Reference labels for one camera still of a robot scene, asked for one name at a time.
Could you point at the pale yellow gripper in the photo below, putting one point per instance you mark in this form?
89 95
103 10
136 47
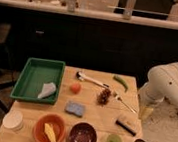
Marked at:
145 111

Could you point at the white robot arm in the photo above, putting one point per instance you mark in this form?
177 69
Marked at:
162 83

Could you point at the white paper cup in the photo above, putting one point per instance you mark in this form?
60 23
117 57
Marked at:
13 120

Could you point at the green pea pod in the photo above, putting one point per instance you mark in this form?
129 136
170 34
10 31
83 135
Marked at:
121 81

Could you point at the brown pine cone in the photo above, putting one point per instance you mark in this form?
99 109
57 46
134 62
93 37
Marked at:
103 97

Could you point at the dark purple bowl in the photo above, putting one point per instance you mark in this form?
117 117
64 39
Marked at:
82 132

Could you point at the blue sponge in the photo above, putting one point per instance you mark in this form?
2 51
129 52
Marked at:
75 108

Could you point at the orange tomato toy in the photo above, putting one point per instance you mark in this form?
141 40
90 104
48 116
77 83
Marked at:
75 88

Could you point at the white crumpled cloth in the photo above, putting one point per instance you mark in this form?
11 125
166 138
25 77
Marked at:
47 90

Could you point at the orange bowl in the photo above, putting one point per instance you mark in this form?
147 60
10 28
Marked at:
58 126

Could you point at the green plastic tray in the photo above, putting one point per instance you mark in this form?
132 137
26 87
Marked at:
36 73

